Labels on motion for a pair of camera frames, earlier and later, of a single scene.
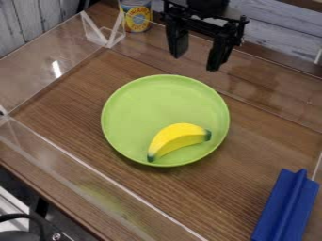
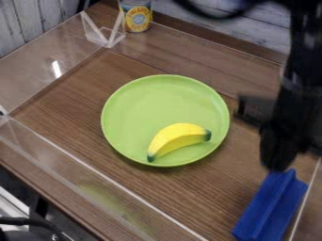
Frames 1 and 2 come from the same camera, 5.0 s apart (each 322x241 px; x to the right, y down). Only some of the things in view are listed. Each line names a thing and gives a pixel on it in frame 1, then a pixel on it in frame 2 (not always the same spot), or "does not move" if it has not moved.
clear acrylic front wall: x=91 y=199 does not move
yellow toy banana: x=174 y=136 does not move
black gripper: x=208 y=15 -> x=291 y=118
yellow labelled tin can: x=136 y=15 does not move
